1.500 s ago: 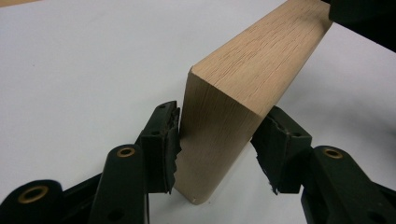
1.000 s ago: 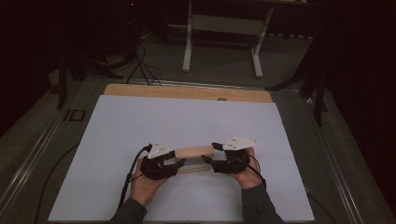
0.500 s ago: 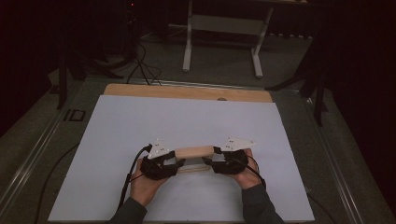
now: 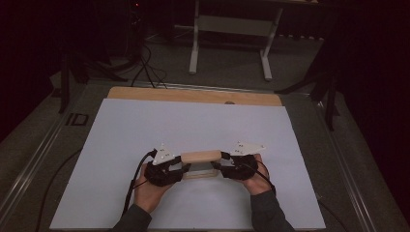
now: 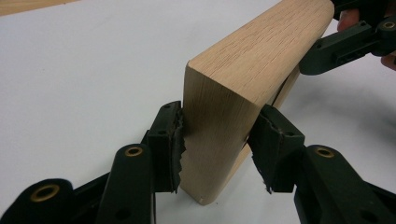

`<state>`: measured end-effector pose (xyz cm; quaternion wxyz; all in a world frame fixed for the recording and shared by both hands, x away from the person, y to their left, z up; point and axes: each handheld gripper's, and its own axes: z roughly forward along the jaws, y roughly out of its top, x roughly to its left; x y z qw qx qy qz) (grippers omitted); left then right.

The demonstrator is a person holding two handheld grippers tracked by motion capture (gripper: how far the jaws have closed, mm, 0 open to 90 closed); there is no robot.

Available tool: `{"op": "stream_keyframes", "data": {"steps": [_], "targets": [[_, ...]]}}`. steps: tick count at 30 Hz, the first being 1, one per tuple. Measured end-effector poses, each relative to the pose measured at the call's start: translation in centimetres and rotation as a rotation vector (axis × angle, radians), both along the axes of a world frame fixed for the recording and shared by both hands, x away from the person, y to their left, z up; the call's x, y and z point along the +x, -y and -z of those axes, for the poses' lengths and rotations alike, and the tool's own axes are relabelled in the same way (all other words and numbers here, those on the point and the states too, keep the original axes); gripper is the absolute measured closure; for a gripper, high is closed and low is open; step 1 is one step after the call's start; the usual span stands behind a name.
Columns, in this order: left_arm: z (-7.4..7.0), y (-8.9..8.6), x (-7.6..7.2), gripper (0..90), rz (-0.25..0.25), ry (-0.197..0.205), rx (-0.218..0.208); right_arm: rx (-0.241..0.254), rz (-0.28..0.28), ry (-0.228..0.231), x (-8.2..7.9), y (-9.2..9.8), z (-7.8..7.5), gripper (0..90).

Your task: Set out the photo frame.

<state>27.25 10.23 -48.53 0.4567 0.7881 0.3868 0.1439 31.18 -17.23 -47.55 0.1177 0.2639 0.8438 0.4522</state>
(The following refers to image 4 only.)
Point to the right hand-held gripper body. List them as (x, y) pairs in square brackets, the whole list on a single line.
[(240, 167)]

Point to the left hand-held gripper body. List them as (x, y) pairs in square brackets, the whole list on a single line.
[(161, 174)]

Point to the square wooden puzzle block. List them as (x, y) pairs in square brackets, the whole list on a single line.
[(201, 157)]

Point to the person's right hand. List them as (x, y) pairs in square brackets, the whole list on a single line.
[(257, 183)]

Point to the white table mat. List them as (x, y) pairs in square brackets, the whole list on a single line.
[(112, 135)]

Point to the black stand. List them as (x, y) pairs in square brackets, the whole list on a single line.
[(65, 87), (330, 103)]

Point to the white metal stand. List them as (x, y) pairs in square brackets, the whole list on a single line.
[(232, 25)]

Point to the dark equipment rack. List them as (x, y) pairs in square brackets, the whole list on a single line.
[(136, 29)]

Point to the metal floor rail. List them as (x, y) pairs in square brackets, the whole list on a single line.
[(349, 180), (209, 87), (29, 174)]

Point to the black floor bracket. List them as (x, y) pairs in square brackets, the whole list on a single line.
[(77, 119)]

